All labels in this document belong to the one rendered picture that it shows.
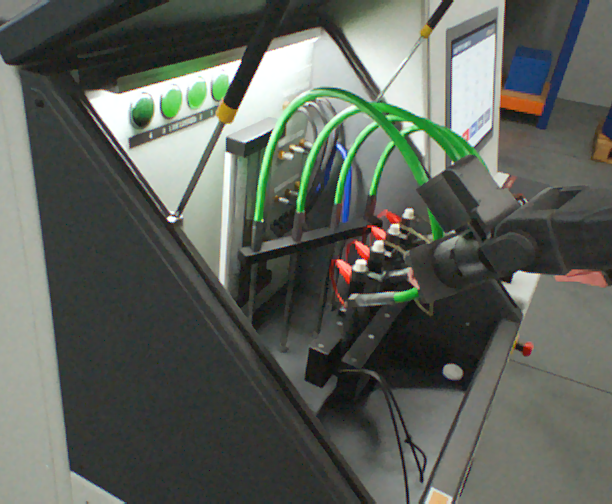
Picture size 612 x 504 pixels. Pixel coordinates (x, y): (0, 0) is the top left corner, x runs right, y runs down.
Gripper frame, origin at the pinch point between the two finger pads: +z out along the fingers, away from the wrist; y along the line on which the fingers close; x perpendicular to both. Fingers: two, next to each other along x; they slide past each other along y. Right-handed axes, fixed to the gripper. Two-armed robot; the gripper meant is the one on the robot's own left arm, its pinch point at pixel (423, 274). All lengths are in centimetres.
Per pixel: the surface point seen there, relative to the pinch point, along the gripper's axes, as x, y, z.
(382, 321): 6.0, -5.3, 35.2
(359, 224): -13.5, -9.4, 39.5
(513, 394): 59, -91, 156
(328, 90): -27.9, 3.0, 1.3
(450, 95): -34, -40, 41
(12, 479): 10, 66, 53
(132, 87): -33.5, 28.0, -0.9
